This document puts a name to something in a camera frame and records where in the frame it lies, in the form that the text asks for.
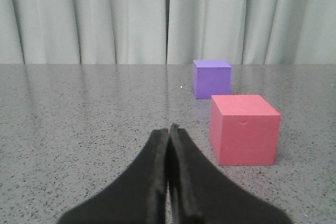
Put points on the red foam cube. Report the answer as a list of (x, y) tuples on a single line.
[(243, 130)]

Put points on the purple foam cube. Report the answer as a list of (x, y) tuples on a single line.
[(211, 77)]

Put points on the grey pleated curtain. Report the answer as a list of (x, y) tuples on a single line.
[(167, 31)]

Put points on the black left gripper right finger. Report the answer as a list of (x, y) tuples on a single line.
[(200, 193)]

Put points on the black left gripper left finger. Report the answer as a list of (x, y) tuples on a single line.
[(138, 195)]

